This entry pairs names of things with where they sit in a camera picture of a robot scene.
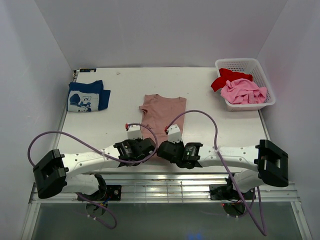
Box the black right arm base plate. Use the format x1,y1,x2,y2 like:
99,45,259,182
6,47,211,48
209,184,256,202

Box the folded blue printed t-shirt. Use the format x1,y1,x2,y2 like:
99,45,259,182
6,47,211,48
66,80,111,113

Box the small blue label sticker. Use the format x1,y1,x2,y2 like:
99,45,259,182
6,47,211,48
79,68,97,73

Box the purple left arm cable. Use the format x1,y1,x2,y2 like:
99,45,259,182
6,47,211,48
27,122,159,230

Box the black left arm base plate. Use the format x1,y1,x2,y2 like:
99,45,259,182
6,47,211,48
101,185,122,201

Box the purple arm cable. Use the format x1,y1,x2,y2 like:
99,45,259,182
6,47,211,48
27,122,159,230
167,109,268,237

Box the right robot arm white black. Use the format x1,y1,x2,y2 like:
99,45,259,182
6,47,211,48
157,139,289,199

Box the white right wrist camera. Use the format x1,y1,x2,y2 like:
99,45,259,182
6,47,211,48
164,124,183,144

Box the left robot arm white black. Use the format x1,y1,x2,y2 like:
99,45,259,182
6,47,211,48
33,138,156,201

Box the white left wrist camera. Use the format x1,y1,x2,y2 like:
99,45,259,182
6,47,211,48
125,124,143,140

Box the dusty pink printed t-shirt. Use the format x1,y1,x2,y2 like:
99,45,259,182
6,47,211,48
139,94,187,144

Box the red t-shirt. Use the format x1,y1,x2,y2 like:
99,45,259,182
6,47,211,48
211,68,253,92

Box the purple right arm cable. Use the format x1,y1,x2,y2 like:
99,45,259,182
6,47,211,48
167,109,268,237

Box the bright pink t-shirt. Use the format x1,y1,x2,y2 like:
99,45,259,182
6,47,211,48
220,78,268,105

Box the aluminium table frame rails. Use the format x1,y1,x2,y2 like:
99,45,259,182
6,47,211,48
29,173,301,204

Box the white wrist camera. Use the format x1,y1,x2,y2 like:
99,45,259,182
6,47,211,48
164,124,183,144
125,124,143,140

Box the white plastic laundry basket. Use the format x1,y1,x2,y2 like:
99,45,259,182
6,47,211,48
215,58,276,112

